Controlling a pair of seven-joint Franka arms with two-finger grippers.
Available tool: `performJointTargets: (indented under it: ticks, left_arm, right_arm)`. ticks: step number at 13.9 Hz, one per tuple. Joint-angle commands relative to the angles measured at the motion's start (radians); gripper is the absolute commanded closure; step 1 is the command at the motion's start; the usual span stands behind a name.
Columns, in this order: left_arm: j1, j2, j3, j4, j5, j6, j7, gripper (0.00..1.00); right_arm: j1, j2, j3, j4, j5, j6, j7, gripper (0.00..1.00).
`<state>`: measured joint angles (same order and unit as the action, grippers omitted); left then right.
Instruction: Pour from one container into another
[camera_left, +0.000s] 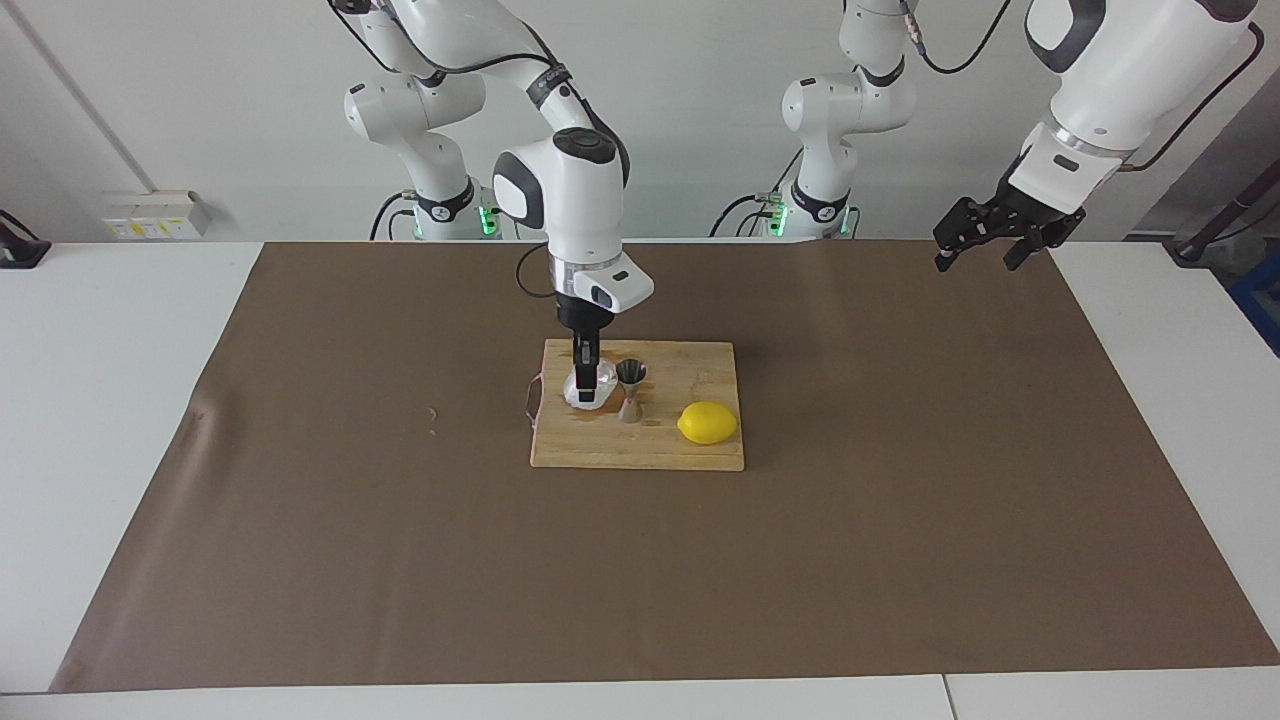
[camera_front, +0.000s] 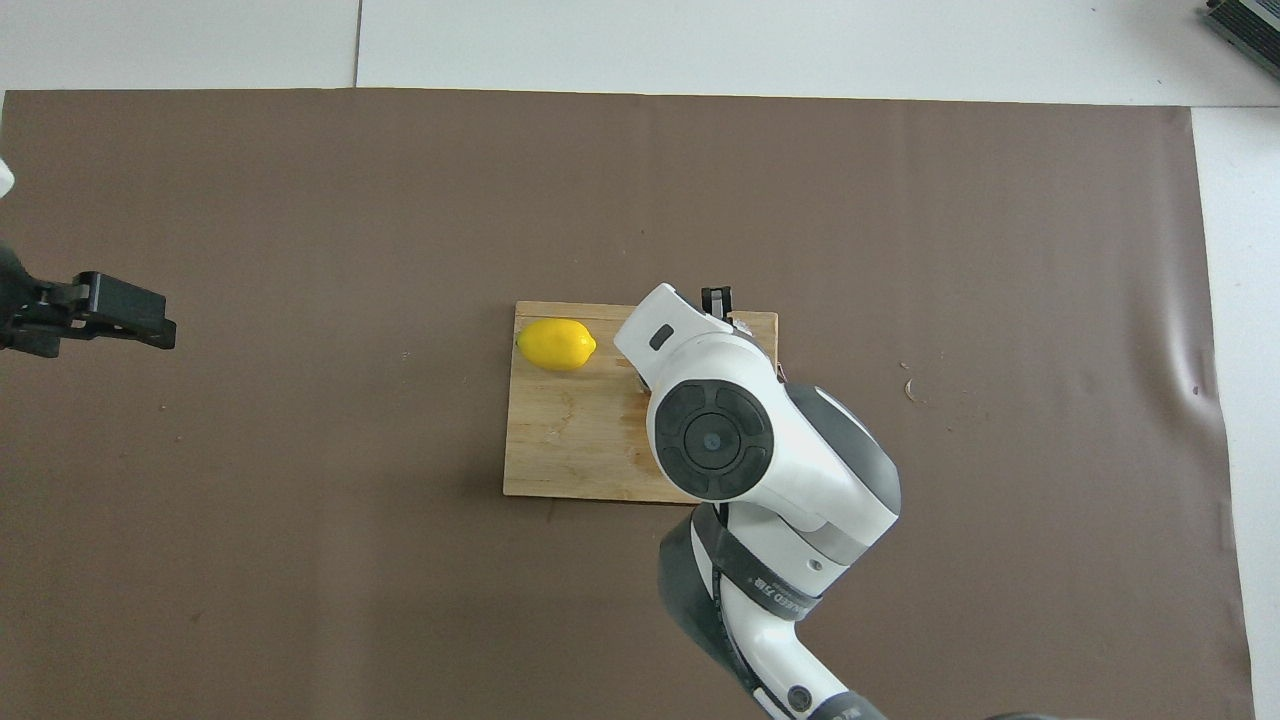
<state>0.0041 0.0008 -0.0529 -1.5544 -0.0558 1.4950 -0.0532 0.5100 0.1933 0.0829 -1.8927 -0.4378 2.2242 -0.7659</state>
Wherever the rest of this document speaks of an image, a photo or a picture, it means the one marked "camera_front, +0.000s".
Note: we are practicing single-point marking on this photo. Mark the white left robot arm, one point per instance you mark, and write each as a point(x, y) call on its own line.
point(4, 178)

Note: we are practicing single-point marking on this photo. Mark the yellow lemon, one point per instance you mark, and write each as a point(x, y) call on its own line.
point(555, 345)

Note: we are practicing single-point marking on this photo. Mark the brown paper table mat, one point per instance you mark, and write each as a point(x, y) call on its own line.
point(300, 600)

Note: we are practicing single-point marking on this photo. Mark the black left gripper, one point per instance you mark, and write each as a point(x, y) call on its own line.
point(40, 315)

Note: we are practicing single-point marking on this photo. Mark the wooden cutting board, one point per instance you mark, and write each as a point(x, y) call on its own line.
point(560, 440)

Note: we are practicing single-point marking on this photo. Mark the black ribbed device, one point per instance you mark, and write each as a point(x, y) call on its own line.
point(1250, 20)

